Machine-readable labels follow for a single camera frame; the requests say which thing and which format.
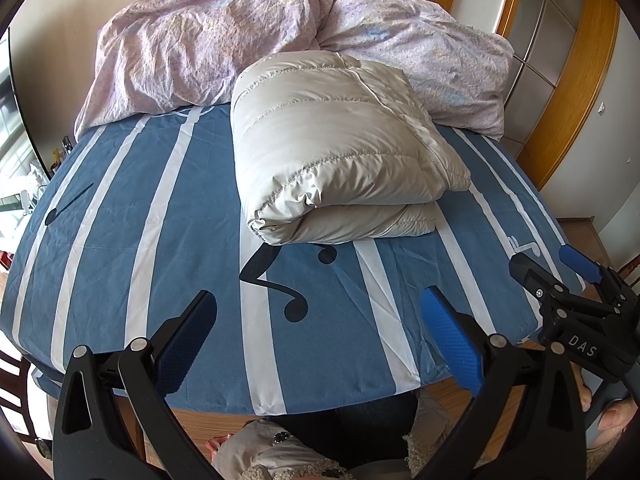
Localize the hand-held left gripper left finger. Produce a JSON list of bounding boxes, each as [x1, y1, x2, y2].
[[51, 290, 219, 480]]

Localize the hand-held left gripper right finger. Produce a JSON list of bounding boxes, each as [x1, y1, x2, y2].
[[419, 285, 587, 480]]

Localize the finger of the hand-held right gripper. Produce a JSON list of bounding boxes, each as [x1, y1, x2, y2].
[[558, 243, 640, 312], [508, 253, 568, 312]]

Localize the beige puffer jacket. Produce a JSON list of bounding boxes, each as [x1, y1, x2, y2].
[[231, 51, 474, 246]]

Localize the person's right hand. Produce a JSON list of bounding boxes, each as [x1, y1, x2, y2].
[[599, 394, 640, 434]]

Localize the person's legs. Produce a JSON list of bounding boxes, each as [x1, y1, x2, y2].
[[295, 390, 419, 467]]

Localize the person's beige coat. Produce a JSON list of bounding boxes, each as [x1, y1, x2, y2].
[[210, 387, 481, 480]]

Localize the dark wooden chair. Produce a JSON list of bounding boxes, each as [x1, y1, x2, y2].
[[0, 342, 56, 461]]

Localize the wood framed glass sliding door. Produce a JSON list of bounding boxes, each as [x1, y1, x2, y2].
[[495, 0, 621, 194]]

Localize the black framed screen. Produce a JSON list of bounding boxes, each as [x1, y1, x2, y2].
[[0, 27, 52, 201]]

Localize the pink floral duvet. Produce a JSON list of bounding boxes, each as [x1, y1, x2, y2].
[[75, 0, 516, 142]]

